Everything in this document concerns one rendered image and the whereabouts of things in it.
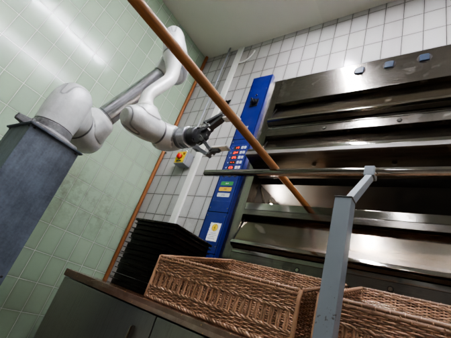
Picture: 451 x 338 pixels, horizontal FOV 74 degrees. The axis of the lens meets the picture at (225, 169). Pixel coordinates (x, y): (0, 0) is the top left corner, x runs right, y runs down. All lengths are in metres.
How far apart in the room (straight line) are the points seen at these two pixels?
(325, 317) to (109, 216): 1.68
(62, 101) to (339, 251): 1.13
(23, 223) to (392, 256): 1.35
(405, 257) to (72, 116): 1.40
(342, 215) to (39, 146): 1.04
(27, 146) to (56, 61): 0.91
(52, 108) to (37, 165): 0.24
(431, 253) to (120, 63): 2.05
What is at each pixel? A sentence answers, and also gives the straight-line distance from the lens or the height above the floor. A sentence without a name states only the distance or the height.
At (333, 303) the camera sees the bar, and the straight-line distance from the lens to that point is 0.72.
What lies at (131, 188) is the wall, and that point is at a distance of 2.22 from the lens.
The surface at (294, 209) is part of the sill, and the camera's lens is 1.52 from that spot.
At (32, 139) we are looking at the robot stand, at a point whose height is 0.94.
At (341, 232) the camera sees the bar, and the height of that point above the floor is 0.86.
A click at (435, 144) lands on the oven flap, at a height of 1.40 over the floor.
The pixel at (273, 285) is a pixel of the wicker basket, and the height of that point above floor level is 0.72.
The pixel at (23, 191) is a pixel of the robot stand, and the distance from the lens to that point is 1.26.
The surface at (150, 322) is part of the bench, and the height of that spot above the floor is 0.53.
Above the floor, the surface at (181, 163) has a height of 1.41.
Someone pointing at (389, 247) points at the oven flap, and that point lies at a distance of 1.36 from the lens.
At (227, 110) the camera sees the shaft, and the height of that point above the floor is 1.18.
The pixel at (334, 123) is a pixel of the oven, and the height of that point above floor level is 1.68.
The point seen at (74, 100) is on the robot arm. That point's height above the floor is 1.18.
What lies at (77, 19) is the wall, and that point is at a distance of 2.23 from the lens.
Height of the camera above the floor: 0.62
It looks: 24 degrees up
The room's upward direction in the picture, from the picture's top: 19 degrees clockwise
